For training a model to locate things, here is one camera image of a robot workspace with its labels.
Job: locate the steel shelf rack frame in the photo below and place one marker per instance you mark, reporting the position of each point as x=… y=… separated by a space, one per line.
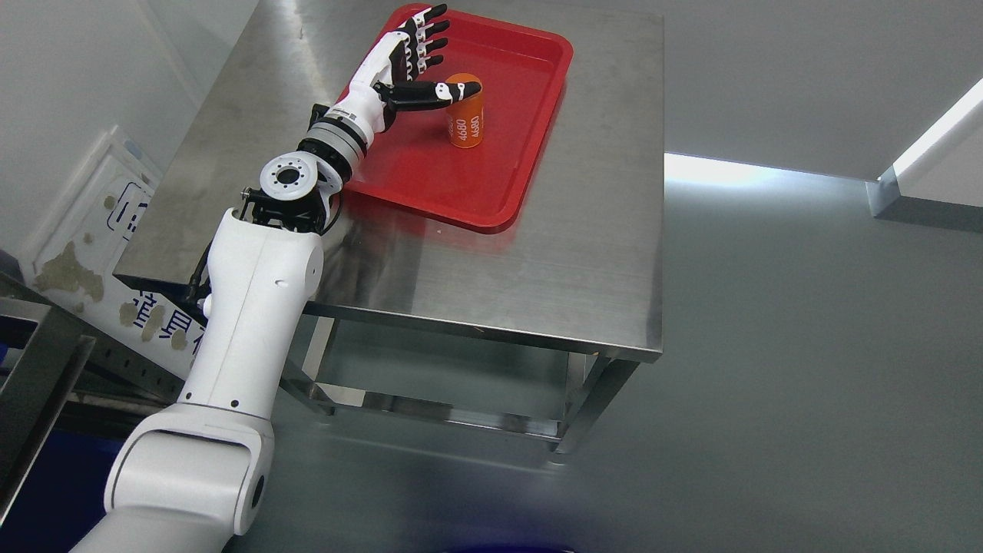
x=59 y=371

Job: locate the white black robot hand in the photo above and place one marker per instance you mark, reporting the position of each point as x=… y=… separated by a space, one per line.
x=388 y=82

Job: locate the stainless steel table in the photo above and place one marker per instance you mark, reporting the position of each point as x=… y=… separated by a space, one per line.
x=578 y=271

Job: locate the orange cylindrical capacitor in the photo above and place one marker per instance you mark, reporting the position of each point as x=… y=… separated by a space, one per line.
x=465 y=119

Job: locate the white labelled sign board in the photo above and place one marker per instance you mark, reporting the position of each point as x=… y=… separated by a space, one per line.
x=73 y=258

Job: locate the blue bin lower left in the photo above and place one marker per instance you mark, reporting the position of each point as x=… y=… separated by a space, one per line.
x=62 y=498

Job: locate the red plastic tray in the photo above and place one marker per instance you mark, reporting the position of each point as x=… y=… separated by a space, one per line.
x=473 y=170

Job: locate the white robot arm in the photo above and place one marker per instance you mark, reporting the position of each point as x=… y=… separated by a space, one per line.
x=191 y=477

